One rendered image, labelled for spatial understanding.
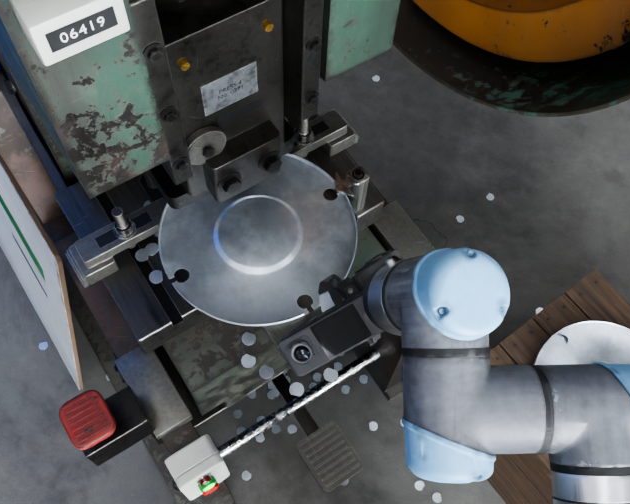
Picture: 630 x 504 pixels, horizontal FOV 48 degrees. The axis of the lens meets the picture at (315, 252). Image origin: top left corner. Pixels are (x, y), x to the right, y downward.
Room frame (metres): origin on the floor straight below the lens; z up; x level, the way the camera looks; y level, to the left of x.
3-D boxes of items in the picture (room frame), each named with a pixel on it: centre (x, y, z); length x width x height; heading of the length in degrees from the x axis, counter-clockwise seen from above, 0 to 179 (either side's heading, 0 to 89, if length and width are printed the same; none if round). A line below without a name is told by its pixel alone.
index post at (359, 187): (0.59, -0.06, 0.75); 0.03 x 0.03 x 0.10; 37
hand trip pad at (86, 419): (0.21, 0.29, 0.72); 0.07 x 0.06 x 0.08; 37
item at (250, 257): (0.49, 0.08, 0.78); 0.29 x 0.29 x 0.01
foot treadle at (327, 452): (0.48, 0.08, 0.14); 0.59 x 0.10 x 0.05; 37
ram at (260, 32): (0.55, 0.14, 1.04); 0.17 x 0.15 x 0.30; 37
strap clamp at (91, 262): (0.49, 0.30, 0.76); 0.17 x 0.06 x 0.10; 127
